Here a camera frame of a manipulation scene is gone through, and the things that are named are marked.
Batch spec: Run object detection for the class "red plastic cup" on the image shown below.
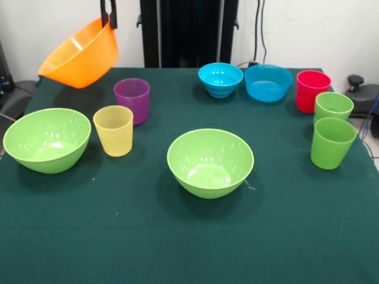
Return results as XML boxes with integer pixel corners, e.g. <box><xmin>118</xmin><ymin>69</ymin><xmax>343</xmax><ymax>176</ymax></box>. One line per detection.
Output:
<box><xmin>296</xmin><ymin>70</ymin><xmax>332</xmax><ymax>114</ymax></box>

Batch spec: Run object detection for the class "large orange plastic bowl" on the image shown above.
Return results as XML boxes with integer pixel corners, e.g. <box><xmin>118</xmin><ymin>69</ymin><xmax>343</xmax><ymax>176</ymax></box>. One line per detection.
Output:
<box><xmin>37</xmin><ymin>17</ymin><xmax>120</xmax><ymax>89</ymax></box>

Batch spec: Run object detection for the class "blue cable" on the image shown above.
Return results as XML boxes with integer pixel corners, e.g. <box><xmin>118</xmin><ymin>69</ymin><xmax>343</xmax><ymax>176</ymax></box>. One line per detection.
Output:
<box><xmin>359</xmin><ymin>97</ymin><xmax>379</xmax><ymax>140</ymax></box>

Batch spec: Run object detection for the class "ribbed cyan plastic bowl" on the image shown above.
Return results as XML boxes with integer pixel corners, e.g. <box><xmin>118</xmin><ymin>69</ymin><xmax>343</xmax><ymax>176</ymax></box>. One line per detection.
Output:
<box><xmin>198</xmin><ymin>62</ymin><xmax>244</xmax><ymax>98</ymax></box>

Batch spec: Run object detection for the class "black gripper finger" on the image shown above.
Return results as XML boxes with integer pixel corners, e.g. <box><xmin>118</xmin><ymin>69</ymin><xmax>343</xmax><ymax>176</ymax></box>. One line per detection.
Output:
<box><xmin>99</xmin><ymin>0</ymin><xmax>110</xmax><ymax>27</ymax></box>
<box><xmin>108</xmin><ymin>0</ymin><xmax>118</xmax><ymax>30</ymax></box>

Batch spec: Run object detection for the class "translucent blue plastic bowl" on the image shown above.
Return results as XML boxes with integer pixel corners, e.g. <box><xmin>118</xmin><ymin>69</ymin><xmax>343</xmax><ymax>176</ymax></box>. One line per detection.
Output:
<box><xmin>244</xmin><ymin>64</ymin><xmax>294</xmax><ymax>103</ymax></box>

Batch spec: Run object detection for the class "green plastic bowl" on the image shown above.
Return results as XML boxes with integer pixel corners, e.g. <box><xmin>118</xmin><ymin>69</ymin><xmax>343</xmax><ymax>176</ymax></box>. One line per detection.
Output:
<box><xmin>166</xmin><ymin>128</ymin><xmax>255</xmax><ymax>199</ymax></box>
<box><xmin>2</xmin><ymin>108</ymin><xmax>92</xmax><ymax>175</ymax></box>

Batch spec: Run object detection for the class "dark green table cloth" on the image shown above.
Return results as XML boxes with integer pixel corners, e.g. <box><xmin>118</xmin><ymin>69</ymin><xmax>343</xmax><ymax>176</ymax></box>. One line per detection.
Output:
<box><xmin>0</xmin><ymin>67</ymin><xmax>379</xmax><ymax>284</ymax></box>

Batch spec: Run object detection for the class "green plastic cup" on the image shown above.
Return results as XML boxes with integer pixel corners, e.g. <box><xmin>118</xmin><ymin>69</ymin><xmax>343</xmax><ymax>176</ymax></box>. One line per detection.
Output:
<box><xmin>313</xmin><ymin>92</ymin><xmax>355</xmax><ymax>125</ymax></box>
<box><xmin>310</xmin><ymin>117</ymin><xmax>358</xmax><ymax>170</ymax></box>

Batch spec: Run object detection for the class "black wall cable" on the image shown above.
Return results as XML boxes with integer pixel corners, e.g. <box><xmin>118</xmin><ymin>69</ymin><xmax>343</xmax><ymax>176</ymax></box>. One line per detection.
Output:
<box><xmin>253</xmin><ymin>0</ymin><xmax>269</xmax><ymax>65</ymax></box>

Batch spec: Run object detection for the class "black stand base with knob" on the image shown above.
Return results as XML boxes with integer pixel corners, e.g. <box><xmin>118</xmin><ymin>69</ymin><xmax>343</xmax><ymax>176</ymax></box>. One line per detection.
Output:
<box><xmin>346</xmin><ymin>74</ymin><xmax>379</xmax><ymax>119</ymax></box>

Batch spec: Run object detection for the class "purple plastic cup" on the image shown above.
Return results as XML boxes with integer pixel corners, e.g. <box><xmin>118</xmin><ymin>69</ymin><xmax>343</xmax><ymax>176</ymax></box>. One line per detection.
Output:
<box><xmin>114</xmin><ymin>78</ymin><xmax>150</xmax><ymax>125</ymax></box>

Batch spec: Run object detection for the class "yellow plastic cup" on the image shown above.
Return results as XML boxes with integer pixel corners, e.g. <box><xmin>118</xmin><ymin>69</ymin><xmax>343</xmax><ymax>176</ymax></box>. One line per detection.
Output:
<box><xmin>92</xmin><ymin>105</ymin><xmax>134</xmax><ymax>157</ymax></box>

